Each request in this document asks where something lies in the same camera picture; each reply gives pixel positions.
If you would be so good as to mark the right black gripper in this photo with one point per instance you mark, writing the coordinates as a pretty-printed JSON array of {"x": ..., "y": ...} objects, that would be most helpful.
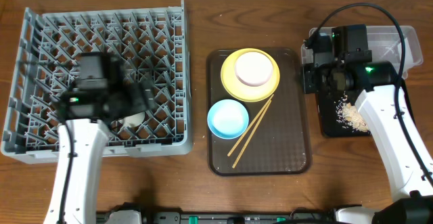
[{"x": 308, "y": 78}]

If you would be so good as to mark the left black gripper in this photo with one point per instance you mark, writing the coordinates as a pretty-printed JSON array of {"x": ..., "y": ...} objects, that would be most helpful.
[{"x": 143, "y": 96}]

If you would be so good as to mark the pale green plastic cup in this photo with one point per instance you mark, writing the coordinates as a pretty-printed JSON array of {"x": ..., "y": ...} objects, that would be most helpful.
[{"x": 133, "y": 120}]

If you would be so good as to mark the wooden chopstick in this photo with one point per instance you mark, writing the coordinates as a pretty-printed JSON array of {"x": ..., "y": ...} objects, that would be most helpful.
[
  {"x": 256, "y": 121},
  {"x": 250, "y": 129}
]

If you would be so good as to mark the pink bowl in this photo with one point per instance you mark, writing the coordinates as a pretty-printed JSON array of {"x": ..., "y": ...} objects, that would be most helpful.
[{"x": 253, "y": 69}]

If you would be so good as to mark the light blue bowl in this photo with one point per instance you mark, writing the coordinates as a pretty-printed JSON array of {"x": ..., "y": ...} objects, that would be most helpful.
[{"x": 228, "y": 119}]

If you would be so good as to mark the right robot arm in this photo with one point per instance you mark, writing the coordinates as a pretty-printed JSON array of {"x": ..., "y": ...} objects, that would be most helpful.
[{"x": 386, "y": 110}]

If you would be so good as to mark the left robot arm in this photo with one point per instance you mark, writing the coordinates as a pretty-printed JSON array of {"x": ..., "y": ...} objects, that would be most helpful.
[{"x": 82, "y": 143}]

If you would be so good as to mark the grey plastic dishwasher rack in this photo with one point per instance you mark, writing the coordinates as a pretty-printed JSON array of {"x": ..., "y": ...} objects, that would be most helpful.
[{"x": 152, "y": 44}]

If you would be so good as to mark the black rectangular tray bin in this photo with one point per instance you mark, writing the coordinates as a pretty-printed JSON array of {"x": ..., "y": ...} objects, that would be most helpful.
[{"x": 327, "y": 103}]

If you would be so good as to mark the clear plastic bin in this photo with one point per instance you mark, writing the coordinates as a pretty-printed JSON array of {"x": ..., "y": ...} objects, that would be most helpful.
[{"x": 394, "y": 50}]

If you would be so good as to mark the food scraps pile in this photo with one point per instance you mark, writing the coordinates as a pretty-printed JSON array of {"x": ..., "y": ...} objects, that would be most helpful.
[{"x": 349, "y": 117}]

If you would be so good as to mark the yellow round plate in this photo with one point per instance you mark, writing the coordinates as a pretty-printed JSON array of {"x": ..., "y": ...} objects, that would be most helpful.
[{"x": 241, "y": 91}]

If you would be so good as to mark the dark brown serving tray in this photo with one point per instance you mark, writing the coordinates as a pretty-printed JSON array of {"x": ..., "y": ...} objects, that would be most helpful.
[{"x": 281, "y": 144}]

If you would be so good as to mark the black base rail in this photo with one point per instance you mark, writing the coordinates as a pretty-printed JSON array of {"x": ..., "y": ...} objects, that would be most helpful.
[{"x": 177, "y": 216}]

